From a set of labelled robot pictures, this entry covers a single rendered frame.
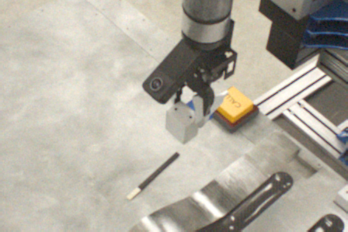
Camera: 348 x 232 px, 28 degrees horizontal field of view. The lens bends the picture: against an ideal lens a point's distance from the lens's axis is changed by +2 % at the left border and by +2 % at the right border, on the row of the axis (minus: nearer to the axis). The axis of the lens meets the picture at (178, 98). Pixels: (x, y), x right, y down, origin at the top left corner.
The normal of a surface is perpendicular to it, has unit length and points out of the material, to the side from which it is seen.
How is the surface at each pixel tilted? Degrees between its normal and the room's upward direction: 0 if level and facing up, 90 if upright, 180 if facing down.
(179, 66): 32
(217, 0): 90
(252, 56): 0
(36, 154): 0
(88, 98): 0
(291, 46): 90
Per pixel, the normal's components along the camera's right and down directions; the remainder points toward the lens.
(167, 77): -0.37, -0.31
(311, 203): 0.06, -0.64
